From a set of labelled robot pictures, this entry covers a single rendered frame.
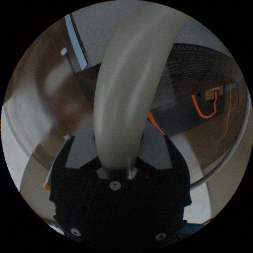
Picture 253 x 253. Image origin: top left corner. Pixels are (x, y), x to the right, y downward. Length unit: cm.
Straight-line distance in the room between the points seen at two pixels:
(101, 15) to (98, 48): 9
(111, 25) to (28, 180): 644
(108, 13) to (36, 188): 655
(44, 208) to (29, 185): 161
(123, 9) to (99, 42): 10
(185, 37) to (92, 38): 17
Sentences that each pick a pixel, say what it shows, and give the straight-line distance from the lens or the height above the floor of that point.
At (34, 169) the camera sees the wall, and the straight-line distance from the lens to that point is 637.
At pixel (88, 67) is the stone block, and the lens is 18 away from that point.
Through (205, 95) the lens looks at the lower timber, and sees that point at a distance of 136.
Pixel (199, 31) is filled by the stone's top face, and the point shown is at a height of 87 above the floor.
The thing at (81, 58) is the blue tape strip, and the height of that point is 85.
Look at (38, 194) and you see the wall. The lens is 655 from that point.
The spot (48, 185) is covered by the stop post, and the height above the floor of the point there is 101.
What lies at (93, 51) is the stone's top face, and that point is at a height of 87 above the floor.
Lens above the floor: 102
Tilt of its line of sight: 55 degrees down
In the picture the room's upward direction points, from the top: 179 degrees counter-clockwise
